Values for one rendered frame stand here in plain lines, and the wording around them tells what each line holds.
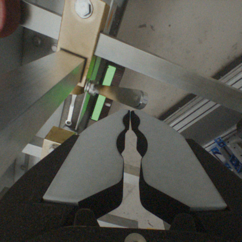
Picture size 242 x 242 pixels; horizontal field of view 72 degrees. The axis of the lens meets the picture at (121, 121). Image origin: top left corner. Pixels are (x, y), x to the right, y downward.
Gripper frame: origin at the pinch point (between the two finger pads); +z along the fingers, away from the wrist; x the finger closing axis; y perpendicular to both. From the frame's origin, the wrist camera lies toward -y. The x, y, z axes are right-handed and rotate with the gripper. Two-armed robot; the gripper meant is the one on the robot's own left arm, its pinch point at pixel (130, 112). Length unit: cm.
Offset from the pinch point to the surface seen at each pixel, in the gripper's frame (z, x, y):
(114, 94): 4.6, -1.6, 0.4
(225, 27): 101, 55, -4
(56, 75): 4.2, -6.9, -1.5
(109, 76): 30.6, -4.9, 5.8
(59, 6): 38.7, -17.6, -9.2
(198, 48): 101, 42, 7
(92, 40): 13.7, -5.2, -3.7
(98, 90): 10.7, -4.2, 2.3
